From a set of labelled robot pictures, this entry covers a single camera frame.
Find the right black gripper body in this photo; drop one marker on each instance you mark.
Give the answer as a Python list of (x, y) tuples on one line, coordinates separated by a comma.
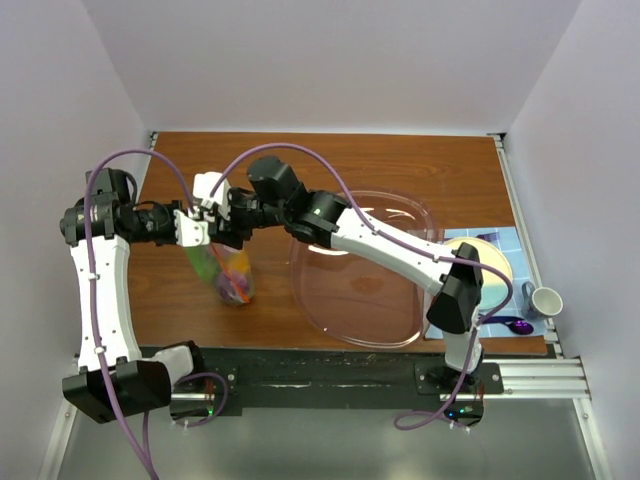
[(243, 215)]

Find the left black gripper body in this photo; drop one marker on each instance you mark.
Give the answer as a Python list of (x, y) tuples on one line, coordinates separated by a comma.
[(156, 224)]

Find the clear zip top bag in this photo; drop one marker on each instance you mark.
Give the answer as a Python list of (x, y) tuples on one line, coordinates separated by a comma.
[(221, 252)]

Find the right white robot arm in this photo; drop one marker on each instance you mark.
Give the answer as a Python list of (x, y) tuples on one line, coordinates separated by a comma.
[(317, 217)]

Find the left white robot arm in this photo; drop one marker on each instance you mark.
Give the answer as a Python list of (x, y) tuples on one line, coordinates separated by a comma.
[(99, 238)]

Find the yellow fake bell pepper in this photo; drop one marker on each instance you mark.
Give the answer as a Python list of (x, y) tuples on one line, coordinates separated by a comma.
[(238, 261)]

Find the green fake vegetable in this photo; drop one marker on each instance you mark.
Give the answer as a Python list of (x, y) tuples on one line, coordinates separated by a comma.
[(204, 262)]

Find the purple fake onion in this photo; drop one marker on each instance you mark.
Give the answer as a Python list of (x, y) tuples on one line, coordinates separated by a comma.
[(231, 288)]

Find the clear pink plastic tray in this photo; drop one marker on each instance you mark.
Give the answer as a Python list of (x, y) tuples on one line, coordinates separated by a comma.
[(355, 300)]

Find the purple plastic fork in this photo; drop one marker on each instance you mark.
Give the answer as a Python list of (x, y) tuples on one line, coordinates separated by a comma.
[(492, 236)]

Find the cream floral plate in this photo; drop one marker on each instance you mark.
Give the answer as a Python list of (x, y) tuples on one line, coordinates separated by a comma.
[(494, 289)]

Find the purple plastic spoon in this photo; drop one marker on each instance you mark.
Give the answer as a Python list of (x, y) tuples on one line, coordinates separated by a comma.
[(516, 325)]

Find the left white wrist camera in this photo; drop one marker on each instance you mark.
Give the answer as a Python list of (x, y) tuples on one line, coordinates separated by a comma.
[(190, 233)]

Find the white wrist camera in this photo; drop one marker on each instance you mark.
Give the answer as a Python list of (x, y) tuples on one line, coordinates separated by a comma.
[(211, 193), (190, 233)]

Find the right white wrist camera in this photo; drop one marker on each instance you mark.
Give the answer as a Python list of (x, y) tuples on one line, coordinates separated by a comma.
[(211, 193)]

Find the white blue-handled mug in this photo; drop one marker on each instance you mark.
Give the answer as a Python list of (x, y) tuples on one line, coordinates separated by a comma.
[(540, 303)]

